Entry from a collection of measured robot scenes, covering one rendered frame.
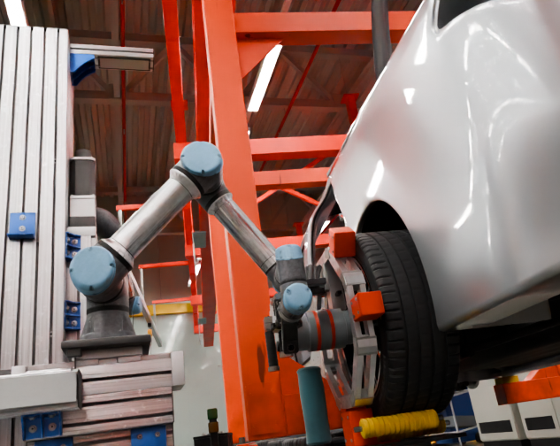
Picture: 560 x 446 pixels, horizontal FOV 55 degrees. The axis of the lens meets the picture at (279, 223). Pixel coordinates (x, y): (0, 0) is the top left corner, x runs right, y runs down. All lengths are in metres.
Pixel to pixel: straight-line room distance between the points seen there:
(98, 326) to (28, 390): 0.25
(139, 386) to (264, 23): 2.24
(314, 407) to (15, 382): 1.01
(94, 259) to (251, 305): 1.09
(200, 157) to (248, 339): 1.05
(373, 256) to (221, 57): 1.62
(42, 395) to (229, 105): 1.83
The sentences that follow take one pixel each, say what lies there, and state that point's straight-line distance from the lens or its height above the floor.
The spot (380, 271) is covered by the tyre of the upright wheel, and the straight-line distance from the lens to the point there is 1.71.
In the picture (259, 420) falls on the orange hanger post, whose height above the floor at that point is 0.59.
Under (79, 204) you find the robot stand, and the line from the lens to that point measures 1.96.
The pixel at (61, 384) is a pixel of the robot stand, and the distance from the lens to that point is 1.40.
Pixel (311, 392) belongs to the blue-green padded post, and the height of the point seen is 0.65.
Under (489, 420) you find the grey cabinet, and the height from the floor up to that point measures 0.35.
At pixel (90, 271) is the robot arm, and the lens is 1.45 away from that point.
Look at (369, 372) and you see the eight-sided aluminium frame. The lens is 1.75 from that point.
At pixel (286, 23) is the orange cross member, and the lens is 3.23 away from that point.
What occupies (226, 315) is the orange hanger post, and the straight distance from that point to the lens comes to 4.36.
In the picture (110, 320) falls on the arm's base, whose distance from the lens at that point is 1.55.
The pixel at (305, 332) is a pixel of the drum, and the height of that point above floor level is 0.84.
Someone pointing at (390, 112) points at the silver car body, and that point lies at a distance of 1.87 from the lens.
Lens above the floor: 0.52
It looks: 21 degrees up
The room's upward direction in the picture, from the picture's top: 8 degrees counter-clockwise
